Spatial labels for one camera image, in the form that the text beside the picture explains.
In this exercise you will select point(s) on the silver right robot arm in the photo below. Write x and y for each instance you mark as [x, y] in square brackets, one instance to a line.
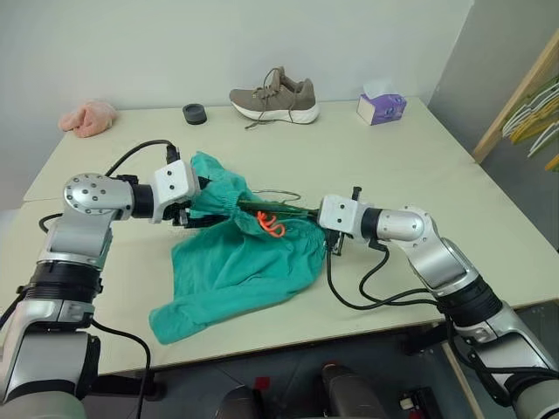
[441, 262]

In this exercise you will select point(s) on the taupe sneaker with white sole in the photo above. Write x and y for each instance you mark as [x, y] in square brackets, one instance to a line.
[279, 102]

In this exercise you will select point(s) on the small red block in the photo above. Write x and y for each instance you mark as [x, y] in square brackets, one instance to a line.
[262, 383]

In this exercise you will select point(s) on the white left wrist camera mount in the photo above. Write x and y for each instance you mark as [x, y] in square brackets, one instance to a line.
[174, 183]

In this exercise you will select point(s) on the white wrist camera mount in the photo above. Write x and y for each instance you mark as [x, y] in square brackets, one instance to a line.
[174, 183]
[338, 216]

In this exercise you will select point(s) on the wooden table leg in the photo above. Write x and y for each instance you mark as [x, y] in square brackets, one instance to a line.
[456, 371]

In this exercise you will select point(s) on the pink fluffy cloth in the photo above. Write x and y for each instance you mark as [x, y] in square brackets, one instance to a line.
[87, 120]

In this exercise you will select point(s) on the black box with white part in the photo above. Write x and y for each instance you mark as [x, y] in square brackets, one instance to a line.
[419, 398]

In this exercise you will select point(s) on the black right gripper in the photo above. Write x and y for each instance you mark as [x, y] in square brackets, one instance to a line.
[335, 243]

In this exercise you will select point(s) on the black round container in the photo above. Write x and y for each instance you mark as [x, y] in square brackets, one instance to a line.
[194, 114]

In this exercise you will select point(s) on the dark rounded shape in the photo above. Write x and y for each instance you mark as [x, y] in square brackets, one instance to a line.
[349, 393]
[240, 403]

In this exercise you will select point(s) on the purple tissue box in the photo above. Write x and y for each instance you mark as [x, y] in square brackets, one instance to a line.
[384, 109]

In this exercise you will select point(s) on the black table bracket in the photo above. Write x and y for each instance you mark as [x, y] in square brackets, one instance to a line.
[421, 340]

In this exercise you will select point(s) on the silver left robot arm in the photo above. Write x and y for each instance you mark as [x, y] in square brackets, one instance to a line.
[83, 227]

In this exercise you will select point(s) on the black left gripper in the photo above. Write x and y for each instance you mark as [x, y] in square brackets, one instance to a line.
[179, 216]

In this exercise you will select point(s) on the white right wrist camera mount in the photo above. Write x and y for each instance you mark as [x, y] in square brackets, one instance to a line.
[338, 216]

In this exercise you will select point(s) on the teal green shorts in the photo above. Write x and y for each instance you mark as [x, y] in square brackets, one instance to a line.
[244, 270]

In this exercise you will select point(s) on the wooden hanger rack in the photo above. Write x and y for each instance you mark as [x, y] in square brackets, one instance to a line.
[506, 113]

